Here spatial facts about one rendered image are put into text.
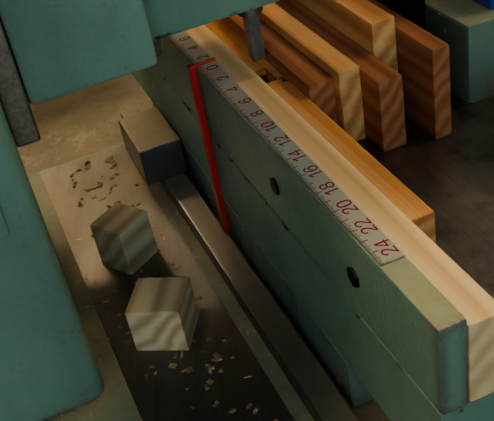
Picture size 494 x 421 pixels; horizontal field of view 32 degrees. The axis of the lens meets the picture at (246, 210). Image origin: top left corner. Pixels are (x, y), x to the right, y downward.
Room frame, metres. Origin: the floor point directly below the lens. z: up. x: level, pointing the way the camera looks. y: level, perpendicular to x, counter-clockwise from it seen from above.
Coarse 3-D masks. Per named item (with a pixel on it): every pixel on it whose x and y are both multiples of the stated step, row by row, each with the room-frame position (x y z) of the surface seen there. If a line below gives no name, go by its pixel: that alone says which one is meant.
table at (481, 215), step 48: (192, 144) 0.62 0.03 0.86; (432, 144) 0.49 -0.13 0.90; (480, 144) 0.48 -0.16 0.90; (240, 192) 0.51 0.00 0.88; (432, 192) 0.44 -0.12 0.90; (480, 192) 0.43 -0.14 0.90; (288, 240) 0.43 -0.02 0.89; (480, 240) 0.38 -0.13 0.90; (336, 288) 0.37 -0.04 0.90; (336, 336) 0.37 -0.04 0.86; (384, 384) 0.32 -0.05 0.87
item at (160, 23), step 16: (144, 0) 0.51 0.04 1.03; (160, 0) 0.52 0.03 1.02; (176, 0) 0.52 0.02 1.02; (192, 0) 0.52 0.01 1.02; (208, 0) 0.52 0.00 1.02; (224, 0) 0.53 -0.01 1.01; (240, 0) 0.53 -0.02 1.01; (256, 0) 0.53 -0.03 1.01; (272, 0) 0.54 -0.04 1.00; (160, 16) 0.52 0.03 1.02; (176, 16) 0.52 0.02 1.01; (192, 16) 0.52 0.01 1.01; (208, 16) 0.52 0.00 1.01; (224, 16) 0.53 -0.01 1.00; (240, 16) 0.56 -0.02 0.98; (160, 32) 0.52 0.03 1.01; (176, 32) 0.52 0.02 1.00
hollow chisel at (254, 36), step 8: (256, 16) 0.57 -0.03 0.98; (248, 24) 0.56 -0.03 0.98; (256, 24) 0.56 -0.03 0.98; (248, 32) 0.56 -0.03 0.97; (256, 32) 0.56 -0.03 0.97; (248, 40) 0.57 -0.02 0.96; (256, 40) 0.56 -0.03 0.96; (248, 48) 0.57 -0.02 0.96; (256, 48) 0.56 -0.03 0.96; (256, 56) 0.56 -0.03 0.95; (264, 56) 0.57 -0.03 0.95
